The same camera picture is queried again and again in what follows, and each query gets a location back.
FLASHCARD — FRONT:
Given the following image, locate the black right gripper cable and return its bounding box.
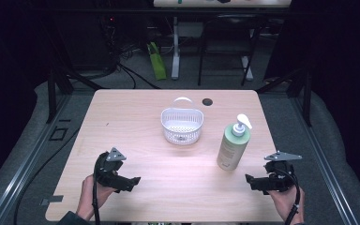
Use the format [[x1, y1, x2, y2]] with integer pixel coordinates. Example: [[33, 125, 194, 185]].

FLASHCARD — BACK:
[[274, 168, 302, 225]]

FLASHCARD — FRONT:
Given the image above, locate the green pump bottle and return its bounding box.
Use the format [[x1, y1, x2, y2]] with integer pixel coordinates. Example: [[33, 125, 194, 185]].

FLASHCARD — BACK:
[[216, 113, 253, 172]]

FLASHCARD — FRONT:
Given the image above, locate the green bottle on floor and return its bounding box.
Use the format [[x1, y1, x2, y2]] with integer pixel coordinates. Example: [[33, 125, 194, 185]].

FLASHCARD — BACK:
[[146, 41, 168, 81]]

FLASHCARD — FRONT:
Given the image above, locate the person's left hand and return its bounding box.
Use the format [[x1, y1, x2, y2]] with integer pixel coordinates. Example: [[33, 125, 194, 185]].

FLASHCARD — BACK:
[[76, 173, 117, 221]]

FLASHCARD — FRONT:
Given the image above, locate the black equipment cabinet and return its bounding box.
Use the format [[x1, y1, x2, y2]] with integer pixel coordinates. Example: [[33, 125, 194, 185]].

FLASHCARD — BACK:
[[58, 12, 120, 71]]

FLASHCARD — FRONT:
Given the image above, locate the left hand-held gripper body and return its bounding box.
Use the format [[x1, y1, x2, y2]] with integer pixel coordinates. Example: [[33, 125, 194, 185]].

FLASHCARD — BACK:
[[94, 147, 129, 190]]

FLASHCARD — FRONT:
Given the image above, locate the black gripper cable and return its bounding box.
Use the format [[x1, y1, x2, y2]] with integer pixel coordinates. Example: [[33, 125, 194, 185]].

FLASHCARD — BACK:
[[91, 151, 110, 225], [274, 168, 302, 225]]

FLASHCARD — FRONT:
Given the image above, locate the black cable bundle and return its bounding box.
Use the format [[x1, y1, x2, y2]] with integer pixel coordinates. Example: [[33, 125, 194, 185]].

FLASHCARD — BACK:
[[115, 43, 162, 91]]

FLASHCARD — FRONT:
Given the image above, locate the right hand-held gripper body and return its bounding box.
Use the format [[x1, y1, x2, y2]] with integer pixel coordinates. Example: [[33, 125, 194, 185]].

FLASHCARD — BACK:
[[263, 150, 304, 192]]

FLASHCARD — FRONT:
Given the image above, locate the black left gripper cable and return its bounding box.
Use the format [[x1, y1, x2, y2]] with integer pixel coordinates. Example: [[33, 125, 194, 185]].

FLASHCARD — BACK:
[[91, 151, 110, 225]]

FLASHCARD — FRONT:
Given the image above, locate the person's right hand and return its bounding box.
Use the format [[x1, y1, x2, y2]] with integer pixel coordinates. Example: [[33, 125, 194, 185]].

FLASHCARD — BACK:
[[266, 185, 306, 224]]

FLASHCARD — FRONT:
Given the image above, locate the black frame post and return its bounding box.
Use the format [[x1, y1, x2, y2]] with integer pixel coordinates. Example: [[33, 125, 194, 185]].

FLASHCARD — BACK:
[[45, 67, 58, 125], [302, 67, 313, 128]]

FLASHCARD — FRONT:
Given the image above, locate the white plastic basket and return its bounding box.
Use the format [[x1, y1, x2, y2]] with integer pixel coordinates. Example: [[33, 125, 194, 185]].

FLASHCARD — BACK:
[[160, 97, 205, 146]]

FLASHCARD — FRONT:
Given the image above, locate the white desk leg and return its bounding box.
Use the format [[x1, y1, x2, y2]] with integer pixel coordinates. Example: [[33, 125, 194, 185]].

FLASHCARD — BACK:
[[171, 15, 182, 81]]

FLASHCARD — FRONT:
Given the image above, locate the black chair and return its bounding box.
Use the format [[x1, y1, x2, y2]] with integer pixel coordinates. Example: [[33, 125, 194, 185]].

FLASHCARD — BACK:
[[197, 13, 261, 87]]

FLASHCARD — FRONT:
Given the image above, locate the black floor cable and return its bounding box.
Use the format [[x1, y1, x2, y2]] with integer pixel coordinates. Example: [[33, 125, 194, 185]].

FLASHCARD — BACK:
[[12, 127, 81, 225]]

